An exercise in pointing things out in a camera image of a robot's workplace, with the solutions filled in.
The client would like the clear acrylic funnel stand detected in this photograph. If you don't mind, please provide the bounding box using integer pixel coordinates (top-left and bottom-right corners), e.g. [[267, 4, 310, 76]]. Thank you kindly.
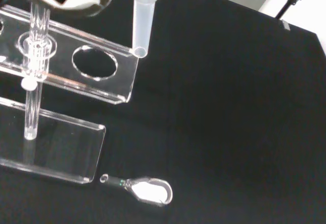
[[0, 2, 140, 185]]

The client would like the black bench cloth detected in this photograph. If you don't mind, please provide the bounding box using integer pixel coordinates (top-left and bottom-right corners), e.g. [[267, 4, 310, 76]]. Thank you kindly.
[[0, 0, 326, 224]]

